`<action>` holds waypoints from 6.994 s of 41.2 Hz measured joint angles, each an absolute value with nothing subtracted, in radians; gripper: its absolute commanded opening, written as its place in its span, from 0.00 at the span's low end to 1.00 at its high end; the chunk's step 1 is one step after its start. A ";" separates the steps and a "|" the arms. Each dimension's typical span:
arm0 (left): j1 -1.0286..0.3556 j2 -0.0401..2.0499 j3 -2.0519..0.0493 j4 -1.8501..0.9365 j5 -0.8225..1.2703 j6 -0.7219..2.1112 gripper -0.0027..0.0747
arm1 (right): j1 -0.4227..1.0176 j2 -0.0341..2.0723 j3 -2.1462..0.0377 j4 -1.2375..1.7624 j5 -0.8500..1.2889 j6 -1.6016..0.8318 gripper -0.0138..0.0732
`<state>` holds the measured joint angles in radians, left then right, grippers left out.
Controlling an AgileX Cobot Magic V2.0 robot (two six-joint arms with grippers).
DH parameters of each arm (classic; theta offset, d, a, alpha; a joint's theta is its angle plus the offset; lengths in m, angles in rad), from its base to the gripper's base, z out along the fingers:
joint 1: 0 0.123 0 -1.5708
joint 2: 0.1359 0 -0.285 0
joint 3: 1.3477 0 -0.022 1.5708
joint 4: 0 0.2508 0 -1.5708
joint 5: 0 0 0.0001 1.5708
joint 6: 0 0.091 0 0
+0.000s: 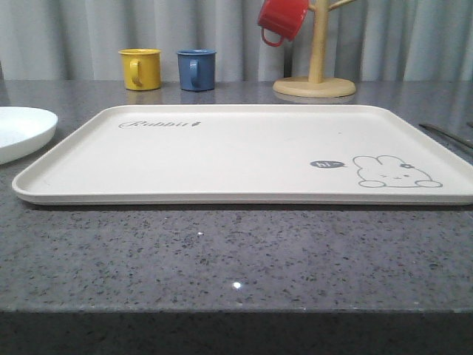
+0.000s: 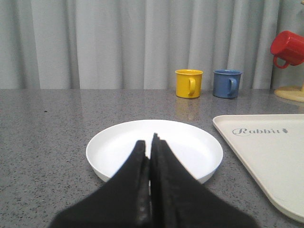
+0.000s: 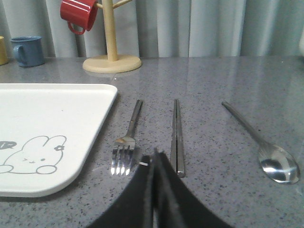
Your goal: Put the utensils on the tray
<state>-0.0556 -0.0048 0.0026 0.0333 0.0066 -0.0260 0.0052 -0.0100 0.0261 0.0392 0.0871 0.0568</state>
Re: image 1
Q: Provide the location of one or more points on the blue enamel mug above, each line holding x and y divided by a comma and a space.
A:
197, 69

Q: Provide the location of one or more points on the white round plate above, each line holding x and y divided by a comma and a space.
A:
25, 130

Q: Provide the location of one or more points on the yellow enamel mug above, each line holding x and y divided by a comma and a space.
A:
141, 68

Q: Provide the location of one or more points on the wooden mug tree stand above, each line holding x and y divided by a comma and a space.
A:
316, 85

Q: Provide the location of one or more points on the cream rabbit serving tray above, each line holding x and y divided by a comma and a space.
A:
348, 154

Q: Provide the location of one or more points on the silver metal chopstick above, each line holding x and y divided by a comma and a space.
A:
446, 133

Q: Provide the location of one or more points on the red enamel mug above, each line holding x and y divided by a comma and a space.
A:
282, 17

